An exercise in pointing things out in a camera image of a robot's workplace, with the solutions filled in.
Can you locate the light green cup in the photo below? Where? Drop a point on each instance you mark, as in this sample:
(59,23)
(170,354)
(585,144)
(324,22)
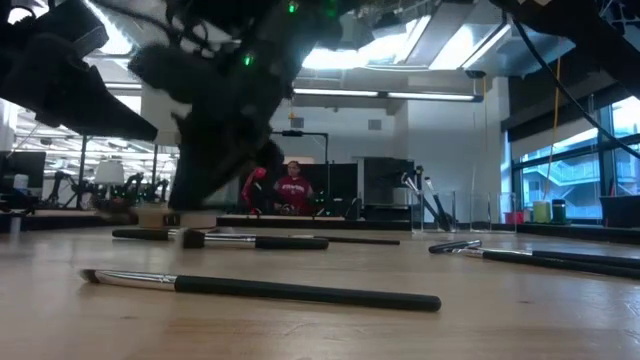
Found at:
(541,212)

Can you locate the black computer monitor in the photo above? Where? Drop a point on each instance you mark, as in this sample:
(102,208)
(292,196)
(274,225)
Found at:
(32,167)

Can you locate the white-tipped makeup brush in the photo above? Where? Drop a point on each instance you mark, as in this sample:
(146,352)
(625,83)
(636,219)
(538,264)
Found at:
(411,186)

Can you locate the red box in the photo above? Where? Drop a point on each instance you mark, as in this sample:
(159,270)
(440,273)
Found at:
(515,217)

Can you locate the clear acrylic organizer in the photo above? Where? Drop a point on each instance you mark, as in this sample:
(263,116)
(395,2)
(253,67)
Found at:
(492,215)

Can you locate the black cabinet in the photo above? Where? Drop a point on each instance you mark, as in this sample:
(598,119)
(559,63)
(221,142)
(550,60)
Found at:
(385,175)

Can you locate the white desk container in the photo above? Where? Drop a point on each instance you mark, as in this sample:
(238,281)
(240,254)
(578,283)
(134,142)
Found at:
(20,184)

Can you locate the long ceiling light fixture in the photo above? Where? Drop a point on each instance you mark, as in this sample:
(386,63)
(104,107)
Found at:
(430,96)

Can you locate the black room partition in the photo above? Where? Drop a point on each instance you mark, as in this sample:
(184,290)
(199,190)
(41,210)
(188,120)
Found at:
(345,180)

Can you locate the white background table lamp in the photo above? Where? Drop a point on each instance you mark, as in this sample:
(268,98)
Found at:
(109,172)

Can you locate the black background rig stand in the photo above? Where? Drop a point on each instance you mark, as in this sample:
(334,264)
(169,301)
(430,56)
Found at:
(82,170)

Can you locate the black background camera stand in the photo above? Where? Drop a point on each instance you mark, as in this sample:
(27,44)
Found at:
(300,133)

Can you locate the thin black pen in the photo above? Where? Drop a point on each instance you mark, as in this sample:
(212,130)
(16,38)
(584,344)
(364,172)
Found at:
(370,241)

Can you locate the background robot arms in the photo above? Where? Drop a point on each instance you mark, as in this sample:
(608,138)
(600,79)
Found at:
(135,192)

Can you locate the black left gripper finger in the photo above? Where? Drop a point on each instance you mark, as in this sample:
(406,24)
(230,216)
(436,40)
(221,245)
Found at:
(75,95)

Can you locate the gray blurred post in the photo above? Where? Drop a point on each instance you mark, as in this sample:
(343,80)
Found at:
(15,230)

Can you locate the person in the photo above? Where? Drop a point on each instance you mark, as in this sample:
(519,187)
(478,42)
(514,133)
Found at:
(295,190)

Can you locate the black bin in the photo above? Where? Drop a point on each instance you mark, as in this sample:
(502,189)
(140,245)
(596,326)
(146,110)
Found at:
(620,212)

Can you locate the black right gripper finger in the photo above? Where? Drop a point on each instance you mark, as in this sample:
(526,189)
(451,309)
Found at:
(192,165)
(225,165)

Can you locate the thin black makeup brush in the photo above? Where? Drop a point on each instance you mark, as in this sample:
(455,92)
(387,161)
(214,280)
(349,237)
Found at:
(438,202)

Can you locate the thick flat-top makeup brush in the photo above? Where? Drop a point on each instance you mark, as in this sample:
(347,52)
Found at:
(290,243)

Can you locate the fluffy powder makeup brush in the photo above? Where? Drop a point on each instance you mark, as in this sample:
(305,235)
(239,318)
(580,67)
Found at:
(145,234)

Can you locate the dark tumbler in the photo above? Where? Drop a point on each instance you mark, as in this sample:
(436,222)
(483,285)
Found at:
(559,212)

